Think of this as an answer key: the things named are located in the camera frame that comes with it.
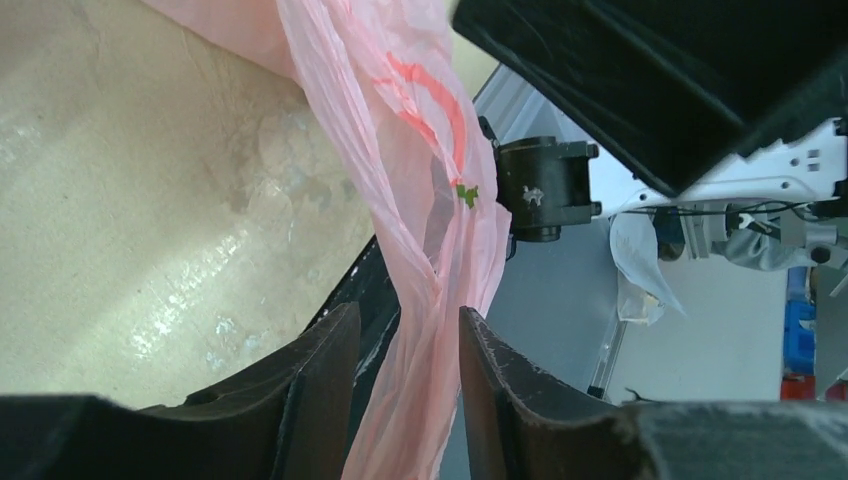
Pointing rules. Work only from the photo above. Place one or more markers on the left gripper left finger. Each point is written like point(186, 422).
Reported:
point(284, 417)

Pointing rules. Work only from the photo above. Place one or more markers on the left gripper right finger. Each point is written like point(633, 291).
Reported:
point(522, 422)

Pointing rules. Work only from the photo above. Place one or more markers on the pink plastic bag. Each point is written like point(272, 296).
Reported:
point(380, 80)

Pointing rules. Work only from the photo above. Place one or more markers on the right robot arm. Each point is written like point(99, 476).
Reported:
point(685, 101)

